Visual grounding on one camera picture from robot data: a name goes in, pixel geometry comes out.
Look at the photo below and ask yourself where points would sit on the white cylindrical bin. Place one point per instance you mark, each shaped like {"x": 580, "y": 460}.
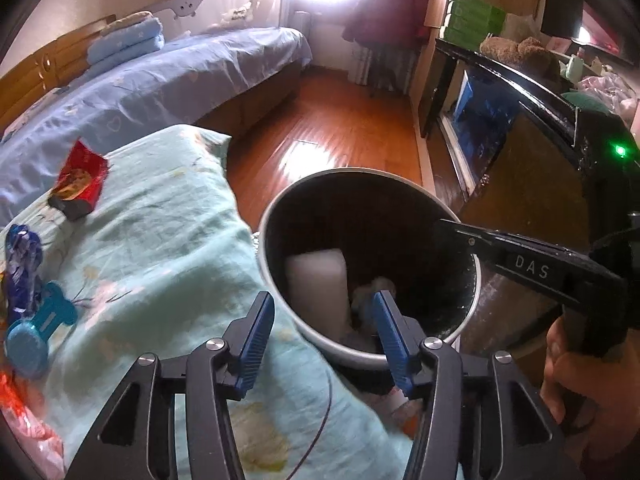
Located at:
{"x": 302, "y": 22}

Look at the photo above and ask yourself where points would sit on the dark wooden tv cabinet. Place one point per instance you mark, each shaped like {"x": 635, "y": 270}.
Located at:
{"x": 550, "y": 185}

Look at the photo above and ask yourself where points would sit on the grey bed guard rail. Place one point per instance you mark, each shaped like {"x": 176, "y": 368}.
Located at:
{"x": 200, "y": 5}

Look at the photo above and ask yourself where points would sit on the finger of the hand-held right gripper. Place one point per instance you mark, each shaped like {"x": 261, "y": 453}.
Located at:
{"x": 500, "y": 250}

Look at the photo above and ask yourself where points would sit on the crumpled white tissue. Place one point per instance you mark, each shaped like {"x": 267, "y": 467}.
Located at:
{"x": 365, "y": 295}

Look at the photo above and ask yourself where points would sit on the red white plastic packet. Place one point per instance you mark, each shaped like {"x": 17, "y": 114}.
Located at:
{"x": 30, "y": 445}

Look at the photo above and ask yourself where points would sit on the person's right hand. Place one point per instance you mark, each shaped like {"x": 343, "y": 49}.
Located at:
{"x": 560, "y": 375}

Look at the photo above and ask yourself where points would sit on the folded blue blanket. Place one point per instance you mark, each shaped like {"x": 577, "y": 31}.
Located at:
{"x": 125, "y": 42}

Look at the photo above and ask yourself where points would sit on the flat television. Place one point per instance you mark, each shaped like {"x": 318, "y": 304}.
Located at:
{"x": 610, "y": 30}

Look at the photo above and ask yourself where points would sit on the white radiator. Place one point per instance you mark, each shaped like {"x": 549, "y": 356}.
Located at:
{"x": 385, "y": 67}

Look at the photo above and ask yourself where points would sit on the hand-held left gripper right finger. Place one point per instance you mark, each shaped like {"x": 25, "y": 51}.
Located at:
{"x": 392, "y": 345}

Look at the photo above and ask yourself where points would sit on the pink floral cloth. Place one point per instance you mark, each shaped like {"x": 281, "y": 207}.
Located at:
{"x": 610, "y": 90}

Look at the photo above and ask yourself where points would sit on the white plush toy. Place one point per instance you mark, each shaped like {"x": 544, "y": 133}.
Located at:
{"x": 235, "y": 12}

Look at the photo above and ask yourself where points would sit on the white foam block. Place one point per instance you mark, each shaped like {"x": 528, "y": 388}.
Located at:
{"x": 315, "y": 285}

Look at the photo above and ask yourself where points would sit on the black speaker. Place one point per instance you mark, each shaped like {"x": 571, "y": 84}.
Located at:
{"x": 562, "y": 7}

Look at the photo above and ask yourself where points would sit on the dark red coat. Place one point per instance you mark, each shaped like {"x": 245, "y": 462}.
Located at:
{"x": 385, "y": 10}

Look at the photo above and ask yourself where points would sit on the teal plastic brush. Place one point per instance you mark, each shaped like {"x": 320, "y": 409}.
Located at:
{"x": 30, "y": 345}

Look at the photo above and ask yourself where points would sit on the wooden headboard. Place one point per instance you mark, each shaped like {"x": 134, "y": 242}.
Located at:
{"x": 30, "y": 85}

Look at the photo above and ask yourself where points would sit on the black trash can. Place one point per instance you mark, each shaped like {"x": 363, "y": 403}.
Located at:
{"x": 370, "y": 220}

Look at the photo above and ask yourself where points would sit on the orange plastic wrapper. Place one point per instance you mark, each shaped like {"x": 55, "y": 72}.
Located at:
{"x": 10, "y": 395}

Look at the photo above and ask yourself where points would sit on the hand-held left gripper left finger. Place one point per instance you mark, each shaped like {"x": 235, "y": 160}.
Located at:
{"x": 255, "y": 340}

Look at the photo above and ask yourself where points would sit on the white plastic bag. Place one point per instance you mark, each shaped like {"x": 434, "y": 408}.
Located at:
{"x": 522, "y": 25}

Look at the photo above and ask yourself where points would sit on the blue carton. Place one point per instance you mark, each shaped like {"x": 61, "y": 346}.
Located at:
{"x": 480, "y": 110}

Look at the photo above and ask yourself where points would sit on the red snack wrapper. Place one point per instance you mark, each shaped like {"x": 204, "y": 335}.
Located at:
{"x": 80, "y": 175}

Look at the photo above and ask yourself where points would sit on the bed with blue sheet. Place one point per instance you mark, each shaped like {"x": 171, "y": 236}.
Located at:
{"x": 175, "y": 75}

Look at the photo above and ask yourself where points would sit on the blue and white wrapper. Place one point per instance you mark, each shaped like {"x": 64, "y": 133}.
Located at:
{"x": 22, "y": 260}

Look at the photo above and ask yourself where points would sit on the brown teddy bear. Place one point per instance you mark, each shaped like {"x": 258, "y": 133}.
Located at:
{"x": 515, "y": 50}

